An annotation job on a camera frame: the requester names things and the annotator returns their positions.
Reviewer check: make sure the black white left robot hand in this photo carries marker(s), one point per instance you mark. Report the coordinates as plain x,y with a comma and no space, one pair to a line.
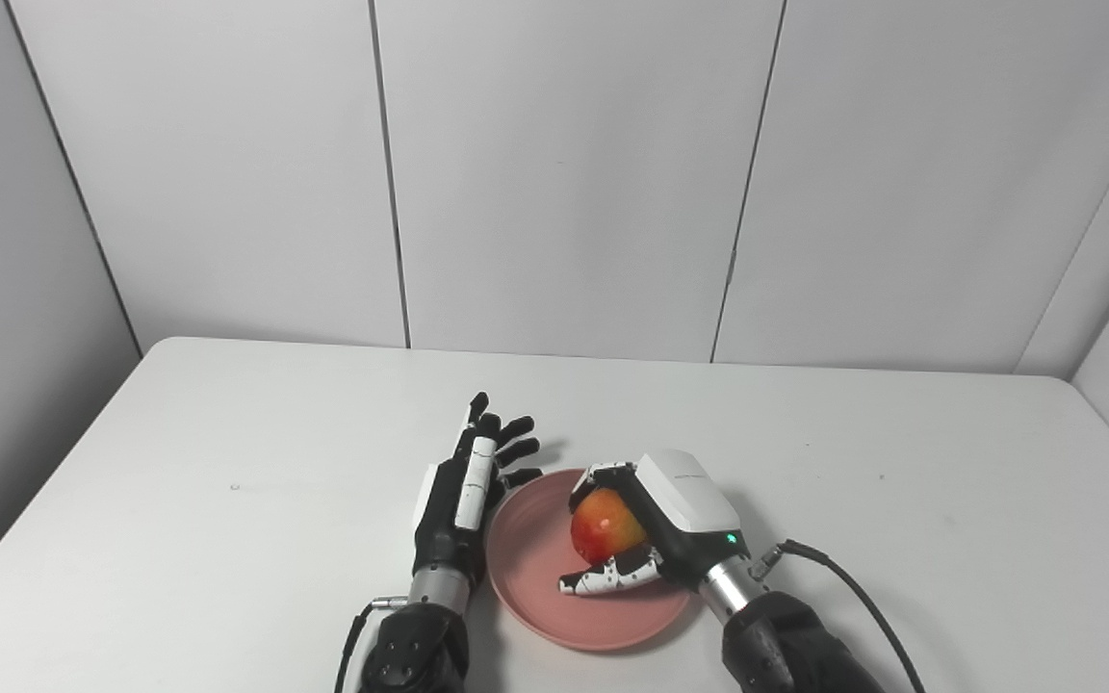
453,510

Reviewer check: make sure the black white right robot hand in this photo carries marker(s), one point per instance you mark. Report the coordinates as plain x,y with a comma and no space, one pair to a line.
689,510

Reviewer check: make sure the red yellow pomegranate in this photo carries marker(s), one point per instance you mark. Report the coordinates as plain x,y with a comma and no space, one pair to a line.
603,529

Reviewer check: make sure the pink round plate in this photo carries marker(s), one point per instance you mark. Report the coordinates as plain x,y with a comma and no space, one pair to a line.
535,577

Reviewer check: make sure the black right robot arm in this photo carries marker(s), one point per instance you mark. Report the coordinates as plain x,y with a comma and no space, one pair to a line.
786,645

